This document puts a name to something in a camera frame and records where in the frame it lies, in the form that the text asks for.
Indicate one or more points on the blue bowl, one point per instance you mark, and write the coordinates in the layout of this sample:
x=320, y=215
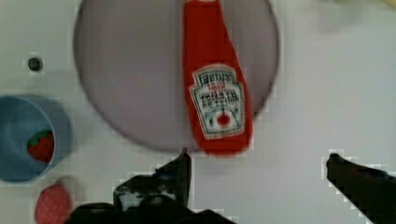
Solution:
x=22, y=117

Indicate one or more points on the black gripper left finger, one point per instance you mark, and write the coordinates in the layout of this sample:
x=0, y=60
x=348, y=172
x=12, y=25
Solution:
x=172, y=180

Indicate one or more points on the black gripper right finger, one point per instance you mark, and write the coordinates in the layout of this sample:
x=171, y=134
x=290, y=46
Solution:
x=370, y=190

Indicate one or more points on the strawberry inside blue bowl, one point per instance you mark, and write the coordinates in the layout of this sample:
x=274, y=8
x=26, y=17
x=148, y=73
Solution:
x=41, y=146

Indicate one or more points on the strawberry on table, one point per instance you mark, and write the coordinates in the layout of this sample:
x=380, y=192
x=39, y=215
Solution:
x=53, y=205

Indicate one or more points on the red ketchup bottle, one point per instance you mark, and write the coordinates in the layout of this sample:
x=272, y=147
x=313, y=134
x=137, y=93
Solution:
x=216, y=92

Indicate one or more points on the grey round plate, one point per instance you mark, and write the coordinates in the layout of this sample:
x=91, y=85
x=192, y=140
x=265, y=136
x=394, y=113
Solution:
x=128, y=57

